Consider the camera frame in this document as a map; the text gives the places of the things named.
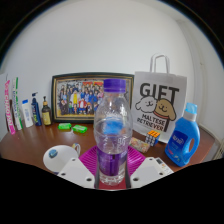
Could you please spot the small green pack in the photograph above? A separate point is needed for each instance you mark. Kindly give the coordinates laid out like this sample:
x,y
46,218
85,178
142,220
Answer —
x,y
80,128
64,126

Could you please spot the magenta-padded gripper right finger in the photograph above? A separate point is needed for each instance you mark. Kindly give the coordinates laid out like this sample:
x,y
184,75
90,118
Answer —
x,y
146,170

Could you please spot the clear purple-capped water bottle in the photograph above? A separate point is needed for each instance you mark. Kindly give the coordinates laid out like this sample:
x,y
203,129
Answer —
x,y
112,140

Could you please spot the tall pink box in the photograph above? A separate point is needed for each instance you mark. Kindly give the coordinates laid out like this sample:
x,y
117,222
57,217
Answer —
x,y
9,106

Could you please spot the framed group photo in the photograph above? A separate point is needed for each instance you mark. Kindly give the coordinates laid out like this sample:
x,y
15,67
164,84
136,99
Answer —
x,y
76,98

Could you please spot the brown wooden side table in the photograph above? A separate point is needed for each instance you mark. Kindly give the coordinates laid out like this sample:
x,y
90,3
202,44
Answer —
x,y
207,143

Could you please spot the blue and white paper cup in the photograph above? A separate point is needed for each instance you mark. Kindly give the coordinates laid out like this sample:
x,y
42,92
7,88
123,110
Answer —
x,y
65,156

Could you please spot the white blue-capped bottle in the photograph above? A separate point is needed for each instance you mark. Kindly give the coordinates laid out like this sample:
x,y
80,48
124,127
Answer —
x,y
27,115

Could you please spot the tall white green box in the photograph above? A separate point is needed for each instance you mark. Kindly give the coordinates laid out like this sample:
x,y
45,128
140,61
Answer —
x,y
17,103

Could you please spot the white paper gift bag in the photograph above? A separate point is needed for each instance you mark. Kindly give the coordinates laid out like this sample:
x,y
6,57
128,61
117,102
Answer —
x,y
160,96

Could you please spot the flat round red coaster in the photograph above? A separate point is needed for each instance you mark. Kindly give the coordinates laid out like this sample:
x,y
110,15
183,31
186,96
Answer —
x,y
124,186

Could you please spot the small patterned pouch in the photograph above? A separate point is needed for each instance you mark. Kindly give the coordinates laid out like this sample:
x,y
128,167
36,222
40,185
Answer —
x,y
139,144

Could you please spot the blue detergent bottle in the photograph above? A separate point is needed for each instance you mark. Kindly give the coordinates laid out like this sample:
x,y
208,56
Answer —
x,y
181,140

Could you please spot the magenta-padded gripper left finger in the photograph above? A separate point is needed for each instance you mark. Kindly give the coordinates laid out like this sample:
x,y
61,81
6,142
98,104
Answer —
x,y
77,171

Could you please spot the colourful puzzle cube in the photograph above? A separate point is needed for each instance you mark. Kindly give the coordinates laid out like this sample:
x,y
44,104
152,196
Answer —
x,y
153,137

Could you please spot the white radiator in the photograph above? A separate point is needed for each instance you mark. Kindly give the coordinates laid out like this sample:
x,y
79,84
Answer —
x,y
220,150

